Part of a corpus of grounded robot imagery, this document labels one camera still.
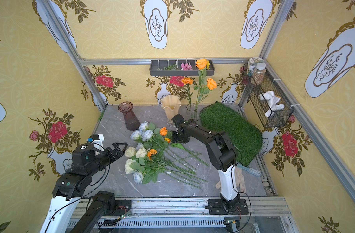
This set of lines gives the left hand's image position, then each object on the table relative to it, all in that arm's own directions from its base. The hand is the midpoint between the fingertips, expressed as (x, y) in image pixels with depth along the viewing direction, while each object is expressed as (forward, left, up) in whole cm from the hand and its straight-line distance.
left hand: (117, 147), depth 71 cm
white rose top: (+25, -7, -17) cm, 32 cm away
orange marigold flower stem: (+37, -37, +11) cm, 53 cm away
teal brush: (-6, -73, -21) cm, 76 cm away
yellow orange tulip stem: (+10, -33, -21) cm, 41 cm away
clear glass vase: (+28, -40, -7) cm, 49 cm away
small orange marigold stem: (+5, -15, -17) cm, 24 cm away
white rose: (+19, -2, -19) cm, 27 cm away
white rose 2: (+17, -10, -16) cm, 25 cm away
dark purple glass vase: (+29, +2, -18) cm, 34 cm away
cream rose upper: (+3, -9, -13) cm, 16 cm away
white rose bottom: (-9, -8, -18) cm, 22 cm away
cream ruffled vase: (+36, -26, -8) cm, 45 cm away
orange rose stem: (+21, -20, -19) cm, 35 cm away
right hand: (+17, -31, -19) cm, 40 cm away
